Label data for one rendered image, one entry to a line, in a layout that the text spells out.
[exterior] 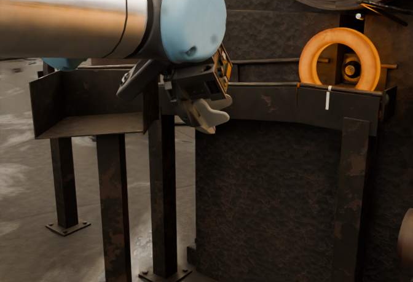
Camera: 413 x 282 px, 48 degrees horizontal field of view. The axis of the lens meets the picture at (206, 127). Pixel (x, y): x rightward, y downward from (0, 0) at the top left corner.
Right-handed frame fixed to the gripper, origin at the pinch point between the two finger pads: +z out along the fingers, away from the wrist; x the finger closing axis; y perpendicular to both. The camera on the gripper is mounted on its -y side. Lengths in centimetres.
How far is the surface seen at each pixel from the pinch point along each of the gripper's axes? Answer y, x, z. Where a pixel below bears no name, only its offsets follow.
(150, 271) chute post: -55, 13, 79
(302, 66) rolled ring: 10.0, 35.8, 21.1
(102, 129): -36.5, 18.6, 14.8
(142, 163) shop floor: -107, 100, 124
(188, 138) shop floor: -101, 143, 155
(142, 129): -26.3, 18.5, 16.6
